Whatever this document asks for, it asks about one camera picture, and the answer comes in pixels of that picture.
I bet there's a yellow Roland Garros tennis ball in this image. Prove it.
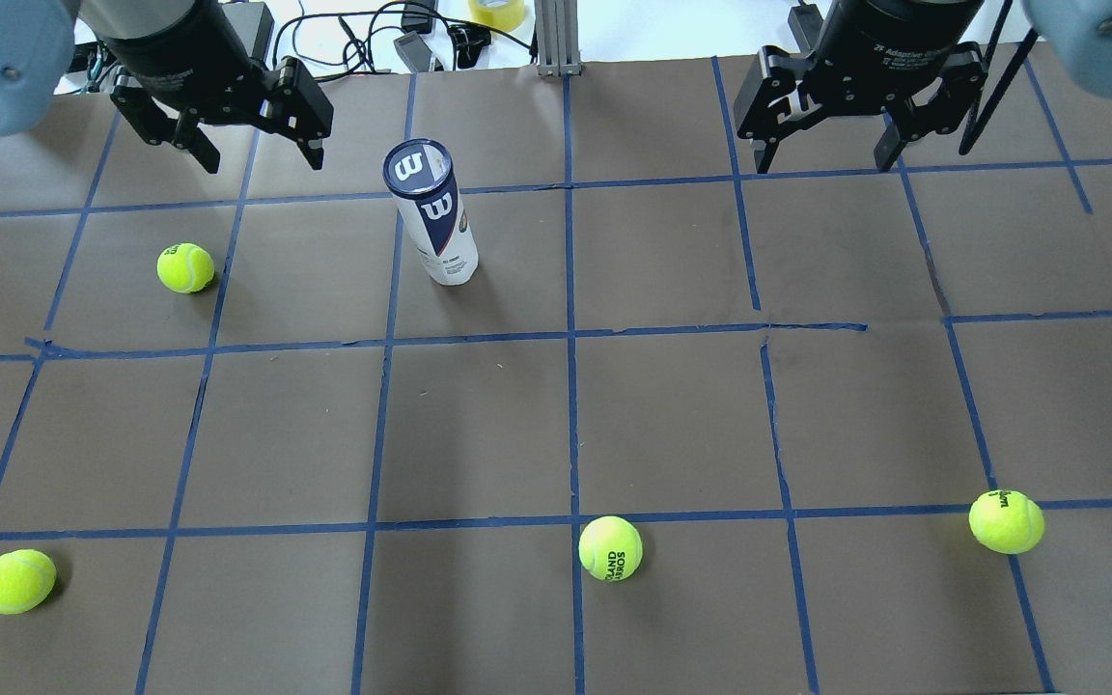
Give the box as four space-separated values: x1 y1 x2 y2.
578 515 644 582

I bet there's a black power adapter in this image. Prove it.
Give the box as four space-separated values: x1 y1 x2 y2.
787 1 822 53

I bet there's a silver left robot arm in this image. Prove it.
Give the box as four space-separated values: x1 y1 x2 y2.
0 1 334 173

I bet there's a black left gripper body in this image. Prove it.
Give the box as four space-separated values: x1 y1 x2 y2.
83 1 272 125

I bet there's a yellow Wilson 3 tennis ball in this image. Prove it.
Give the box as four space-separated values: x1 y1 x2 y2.
969 489 1046 555

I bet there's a white blue tennis ball can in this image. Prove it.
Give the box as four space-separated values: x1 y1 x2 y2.
383 138 480 287

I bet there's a yellow tape roll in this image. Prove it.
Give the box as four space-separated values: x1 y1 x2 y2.
467 0 526 32

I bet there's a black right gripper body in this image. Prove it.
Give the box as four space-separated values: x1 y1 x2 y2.
807 1 983 115

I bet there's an aluminium frame post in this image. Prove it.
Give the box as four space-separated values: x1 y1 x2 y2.
534 0 583 78

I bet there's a yellow centre tennis ball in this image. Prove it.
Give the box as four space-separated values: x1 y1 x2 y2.
0 549 58 616

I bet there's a yellow far tennis ball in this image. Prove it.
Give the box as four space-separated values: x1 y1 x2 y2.
155 242 216 292

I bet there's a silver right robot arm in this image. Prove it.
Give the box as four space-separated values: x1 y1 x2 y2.
733 1 1112 175

